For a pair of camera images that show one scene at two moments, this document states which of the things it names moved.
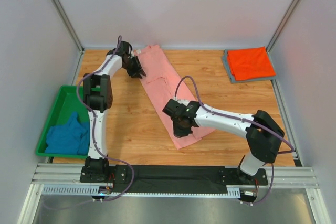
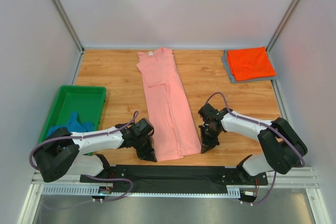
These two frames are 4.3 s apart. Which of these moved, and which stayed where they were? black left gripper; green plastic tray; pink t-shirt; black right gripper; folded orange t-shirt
Moved: pink t-shirt; black right gripper; black left gripper
Stayed: folded orange t-shirt; green plastic tray
